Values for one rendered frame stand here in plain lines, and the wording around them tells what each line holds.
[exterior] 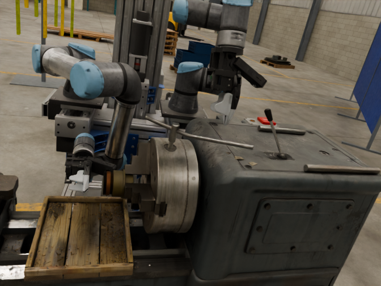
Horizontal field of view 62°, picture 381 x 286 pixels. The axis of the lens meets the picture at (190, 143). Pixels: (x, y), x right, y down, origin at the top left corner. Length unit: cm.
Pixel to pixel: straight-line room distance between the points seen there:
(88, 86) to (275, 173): 63
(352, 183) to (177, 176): 54
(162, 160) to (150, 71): 81
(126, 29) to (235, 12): 84
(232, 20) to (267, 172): 43
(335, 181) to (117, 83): 75
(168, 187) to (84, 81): 43
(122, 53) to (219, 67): 85
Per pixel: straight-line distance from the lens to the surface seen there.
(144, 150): 106
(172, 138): 96
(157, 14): 164
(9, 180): 120
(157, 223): 98
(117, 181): 102
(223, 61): 91
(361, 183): 113
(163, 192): 92
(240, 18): 91
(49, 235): 117
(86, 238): 115
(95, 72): 106
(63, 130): 146
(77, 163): 111
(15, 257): 115
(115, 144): 129
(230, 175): 88
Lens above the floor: 165
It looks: 23 degrees down
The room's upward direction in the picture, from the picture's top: 11 degrees clockwise
